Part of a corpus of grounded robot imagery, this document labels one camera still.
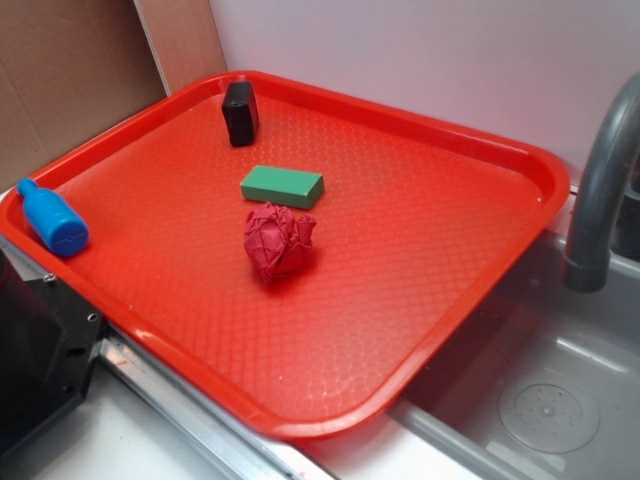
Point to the green rectangular block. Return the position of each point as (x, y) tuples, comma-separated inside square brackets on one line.
[(291, 188)]

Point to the blue plastic bottle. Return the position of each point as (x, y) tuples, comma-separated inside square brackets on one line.
[(56, 223)]

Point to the grey plastic sink basin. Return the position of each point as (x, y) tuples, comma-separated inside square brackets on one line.
[(539, 383)]

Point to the red plastic tray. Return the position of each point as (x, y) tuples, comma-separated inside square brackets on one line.
[(418, 221)]

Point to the black metal bracket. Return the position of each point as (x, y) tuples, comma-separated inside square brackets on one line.
[(50, 336)]

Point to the grey sink faucet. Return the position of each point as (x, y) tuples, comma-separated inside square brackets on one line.
[(605, 217)]

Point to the black box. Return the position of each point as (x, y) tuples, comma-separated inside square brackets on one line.
[(240, 112)]

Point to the crumpled red cloth ball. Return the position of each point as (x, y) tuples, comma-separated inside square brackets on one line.
[(276, 242)]

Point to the brown cardboard panel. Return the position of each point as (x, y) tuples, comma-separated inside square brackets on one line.
[(71, 70)]

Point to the silver metal rail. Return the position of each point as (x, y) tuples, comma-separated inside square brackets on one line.
[(233, 451)]

